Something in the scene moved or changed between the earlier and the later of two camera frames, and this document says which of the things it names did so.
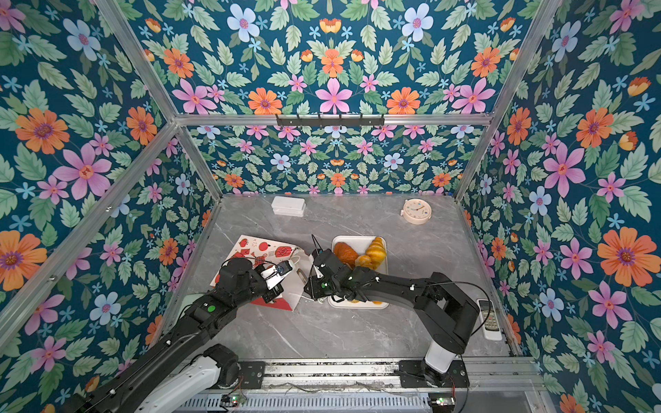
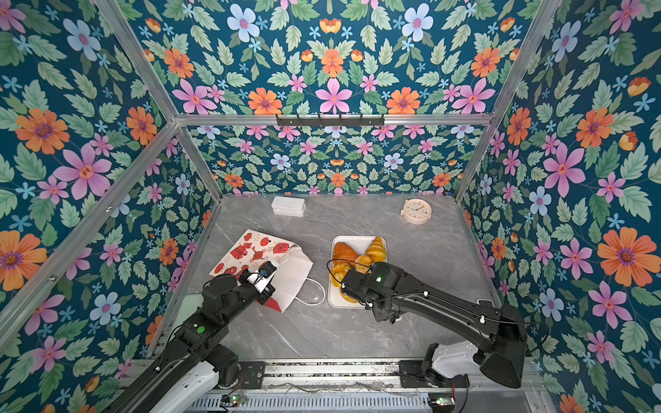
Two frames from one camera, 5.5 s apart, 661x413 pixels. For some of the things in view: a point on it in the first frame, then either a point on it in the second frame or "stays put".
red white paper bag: x=260 y=260 stays put
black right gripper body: x=322 y=287 → x=385 y=317
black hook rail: x=340 y=121 stays put
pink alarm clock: x=416 y=211 stays put
